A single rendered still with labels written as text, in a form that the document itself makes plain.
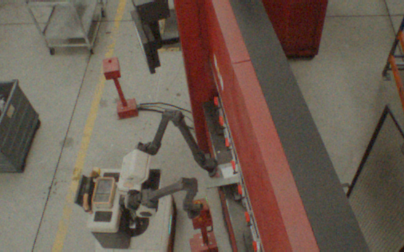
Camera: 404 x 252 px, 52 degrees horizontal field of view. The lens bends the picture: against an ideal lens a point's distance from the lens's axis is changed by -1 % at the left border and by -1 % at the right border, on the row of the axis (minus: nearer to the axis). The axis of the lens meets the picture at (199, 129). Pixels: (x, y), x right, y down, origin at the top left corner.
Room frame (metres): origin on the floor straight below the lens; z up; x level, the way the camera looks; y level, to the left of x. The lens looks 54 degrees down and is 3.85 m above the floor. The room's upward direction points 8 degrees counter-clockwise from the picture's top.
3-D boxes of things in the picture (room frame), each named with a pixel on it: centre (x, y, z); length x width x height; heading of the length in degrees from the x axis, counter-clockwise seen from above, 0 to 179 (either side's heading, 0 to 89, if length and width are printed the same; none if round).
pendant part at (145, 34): (2.76, 0.34, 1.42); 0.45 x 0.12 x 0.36; 12
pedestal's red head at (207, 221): (1.43, 0.09, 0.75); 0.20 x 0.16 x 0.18; 6
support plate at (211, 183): (1.60, -0.11, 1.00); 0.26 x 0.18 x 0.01; 94
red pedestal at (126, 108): (3.19, 0.82, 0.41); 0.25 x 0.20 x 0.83; 94
